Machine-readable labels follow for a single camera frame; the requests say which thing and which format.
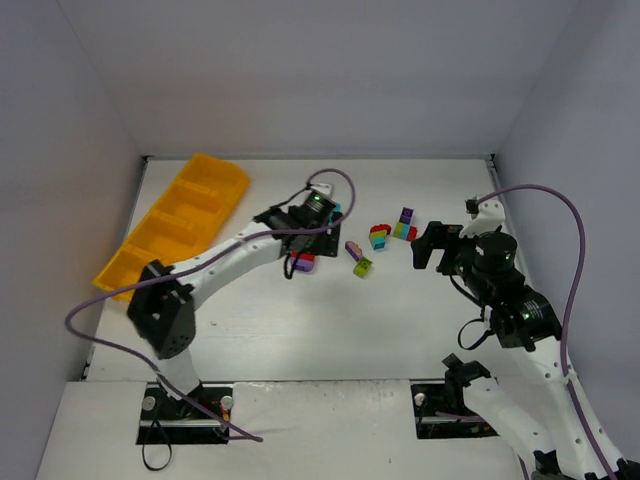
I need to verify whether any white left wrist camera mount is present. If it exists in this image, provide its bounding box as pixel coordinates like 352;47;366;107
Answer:
311;182;334;198

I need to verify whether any rainbow curved lego stack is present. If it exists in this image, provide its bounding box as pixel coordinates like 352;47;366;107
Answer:
369;224;391;251

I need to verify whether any yellow divided plastic tray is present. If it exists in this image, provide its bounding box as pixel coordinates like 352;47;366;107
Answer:
93;153;250;292

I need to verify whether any striped lego stack purple base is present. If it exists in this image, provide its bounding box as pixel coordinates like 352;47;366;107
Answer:
289;251;316;273

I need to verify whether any purple small lego cube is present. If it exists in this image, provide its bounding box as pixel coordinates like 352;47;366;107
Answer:
399;207;414;225

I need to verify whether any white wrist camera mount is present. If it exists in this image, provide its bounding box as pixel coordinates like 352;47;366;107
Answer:
311;182;334;198
459;198;506;238

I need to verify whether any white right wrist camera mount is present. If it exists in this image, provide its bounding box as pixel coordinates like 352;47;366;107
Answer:
459;198;506;238

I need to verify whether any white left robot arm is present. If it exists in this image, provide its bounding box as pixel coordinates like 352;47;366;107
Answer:
127;190;339;401

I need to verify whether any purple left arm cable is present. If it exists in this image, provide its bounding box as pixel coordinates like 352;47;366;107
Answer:
64;168;357;444

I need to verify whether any green square lego brick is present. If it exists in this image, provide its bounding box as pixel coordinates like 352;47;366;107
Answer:
353;257;373;279

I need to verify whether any pink purple lego piece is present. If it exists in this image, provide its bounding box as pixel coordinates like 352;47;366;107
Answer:
344;240;363;262

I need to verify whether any black loop cable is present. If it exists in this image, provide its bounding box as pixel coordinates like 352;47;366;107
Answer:
141;414;173;471

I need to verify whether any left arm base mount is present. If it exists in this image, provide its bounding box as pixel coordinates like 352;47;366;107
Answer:
136;383;230;445

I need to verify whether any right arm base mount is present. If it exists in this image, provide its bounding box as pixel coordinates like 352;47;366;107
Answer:
410;381;498;440

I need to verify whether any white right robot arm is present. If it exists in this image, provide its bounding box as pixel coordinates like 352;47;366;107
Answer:
411;221;639;479

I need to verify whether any green blue red lego stack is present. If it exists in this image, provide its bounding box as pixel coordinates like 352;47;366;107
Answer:
393;222;417;242

